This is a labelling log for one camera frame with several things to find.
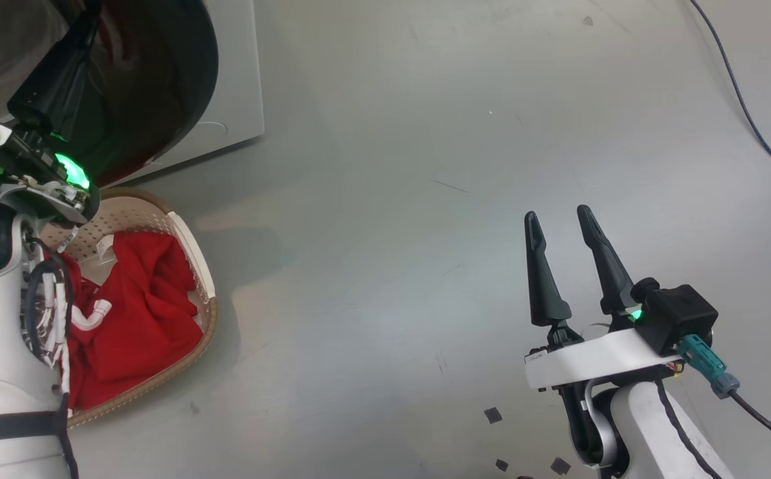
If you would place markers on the washing machine glass door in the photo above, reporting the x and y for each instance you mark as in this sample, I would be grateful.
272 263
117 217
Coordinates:
159 80

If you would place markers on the oval white filter cover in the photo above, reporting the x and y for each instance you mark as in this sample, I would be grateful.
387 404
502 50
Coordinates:
215 133

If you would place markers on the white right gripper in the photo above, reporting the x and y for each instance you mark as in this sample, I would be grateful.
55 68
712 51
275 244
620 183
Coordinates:
591 362

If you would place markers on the cream perforated basket brown rim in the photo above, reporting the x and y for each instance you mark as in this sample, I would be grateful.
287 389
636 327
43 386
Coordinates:
132 213

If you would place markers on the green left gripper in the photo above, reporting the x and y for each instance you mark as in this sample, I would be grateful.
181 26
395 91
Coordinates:
39 166

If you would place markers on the black tape piece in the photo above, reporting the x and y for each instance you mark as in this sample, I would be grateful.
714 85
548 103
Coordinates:
493 415
561 466
501 465

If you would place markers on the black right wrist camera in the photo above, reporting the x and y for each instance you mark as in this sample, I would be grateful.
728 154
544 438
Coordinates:
681 316

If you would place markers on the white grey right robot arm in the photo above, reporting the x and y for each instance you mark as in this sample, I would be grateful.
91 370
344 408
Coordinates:
644 432

